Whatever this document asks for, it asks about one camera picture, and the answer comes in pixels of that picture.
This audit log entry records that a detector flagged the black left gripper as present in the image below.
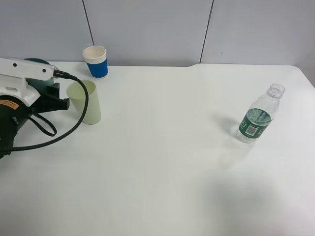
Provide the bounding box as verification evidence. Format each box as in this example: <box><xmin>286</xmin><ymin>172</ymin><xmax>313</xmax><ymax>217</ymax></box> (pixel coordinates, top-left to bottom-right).
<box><xmin>0</xmin><ymin>83</ymin><xmax>70</xmax><ymax>138</ymax></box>

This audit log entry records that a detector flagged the teal plastic cup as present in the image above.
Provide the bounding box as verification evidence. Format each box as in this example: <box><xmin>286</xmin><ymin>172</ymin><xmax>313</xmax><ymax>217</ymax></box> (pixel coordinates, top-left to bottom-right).
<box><xmin>25</xmin><ymin>58</ymin><xmax>54</xmax><ymax>93</ymax></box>

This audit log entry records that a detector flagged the clear bottle green label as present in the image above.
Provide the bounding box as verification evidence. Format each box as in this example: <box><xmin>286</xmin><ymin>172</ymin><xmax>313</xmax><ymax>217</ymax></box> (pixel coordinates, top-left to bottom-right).
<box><xmin>236</xmin><ymin>84</ymin><xmax>285</xmax><ymax>143</ymax></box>

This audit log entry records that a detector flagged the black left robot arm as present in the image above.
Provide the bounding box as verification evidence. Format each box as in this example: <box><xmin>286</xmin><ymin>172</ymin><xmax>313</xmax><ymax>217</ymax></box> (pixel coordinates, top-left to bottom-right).
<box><xmin>0</xmin><ymin>83</ymin><xmax>69</xmax><ymax>148</ymax></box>

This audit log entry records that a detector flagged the pale yellow plastic cup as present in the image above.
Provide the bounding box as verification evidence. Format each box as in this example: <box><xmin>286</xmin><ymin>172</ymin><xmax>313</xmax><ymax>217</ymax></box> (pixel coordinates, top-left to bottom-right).
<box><xmin>66</xmin><ymin>80</ymin><xmax>101</xmax><ymax>125</ymax></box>

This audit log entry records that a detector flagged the blue white paper cup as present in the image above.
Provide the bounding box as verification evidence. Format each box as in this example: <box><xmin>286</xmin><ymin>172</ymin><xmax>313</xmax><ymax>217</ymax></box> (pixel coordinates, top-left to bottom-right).
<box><xmin>82</xmin><ymin>45</ymin><xmax>108</xmax><ymax>79</ymax></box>

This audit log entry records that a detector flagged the black left camera cable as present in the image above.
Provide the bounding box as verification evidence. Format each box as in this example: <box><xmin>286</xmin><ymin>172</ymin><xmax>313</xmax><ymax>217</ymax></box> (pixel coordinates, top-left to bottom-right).
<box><xmin>0</xmin><ymin>70</ymin><xmax>90</xmax><ymax>153</ymax></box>

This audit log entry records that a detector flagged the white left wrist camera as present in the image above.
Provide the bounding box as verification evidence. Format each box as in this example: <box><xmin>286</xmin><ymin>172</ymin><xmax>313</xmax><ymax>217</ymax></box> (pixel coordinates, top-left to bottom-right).
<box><xmin>0</xmin><ymin>58</ymin><xmax>57</xmax><ymax>107</ymax></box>

